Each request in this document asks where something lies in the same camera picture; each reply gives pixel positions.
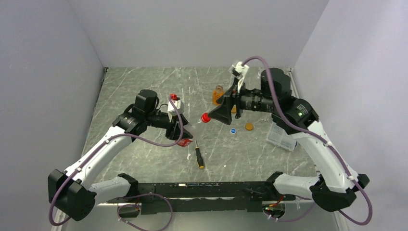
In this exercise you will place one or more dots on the orange juice bottle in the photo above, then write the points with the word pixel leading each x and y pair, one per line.
pixel 218 92

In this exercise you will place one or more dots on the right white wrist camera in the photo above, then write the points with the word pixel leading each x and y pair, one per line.
pixel 239 70

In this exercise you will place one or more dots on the black yellow screwdriver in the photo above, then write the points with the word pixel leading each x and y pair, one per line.
pixel 199 158

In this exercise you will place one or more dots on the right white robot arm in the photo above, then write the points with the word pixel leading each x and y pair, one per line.
pixel 336 185

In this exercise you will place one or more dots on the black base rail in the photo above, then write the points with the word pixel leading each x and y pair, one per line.
pixel 250 196

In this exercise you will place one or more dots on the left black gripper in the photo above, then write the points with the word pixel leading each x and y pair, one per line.
pixel 173 132

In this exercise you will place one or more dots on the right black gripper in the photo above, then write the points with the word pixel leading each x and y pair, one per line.
pixel 223 112

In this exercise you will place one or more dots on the red bottle cap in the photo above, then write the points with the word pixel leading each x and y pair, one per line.
pixel 205 118

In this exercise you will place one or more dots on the aluminium frame rail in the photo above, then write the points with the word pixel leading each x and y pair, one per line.
pixel 59 218

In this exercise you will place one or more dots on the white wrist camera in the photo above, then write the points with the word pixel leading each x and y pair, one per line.
pixel 175 106
pixel 239 70

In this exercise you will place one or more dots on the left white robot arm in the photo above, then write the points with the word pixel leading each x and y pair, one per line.
pixel 74 190

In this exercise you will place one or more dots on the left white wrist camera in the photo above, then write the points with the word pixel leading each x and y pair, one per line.
pixel 175 106

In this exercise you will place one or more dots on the clear red-label bottle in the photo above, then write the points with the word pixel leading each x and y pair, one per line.
pixel 192 132

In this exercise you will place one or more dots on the orange bottle cap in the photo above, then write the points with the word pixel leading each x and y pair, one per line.
pixel 234 109
pixel 249 126

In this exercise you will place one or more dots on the clear plastic box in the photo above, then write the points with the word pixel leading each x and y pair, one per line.
pixel 280 138

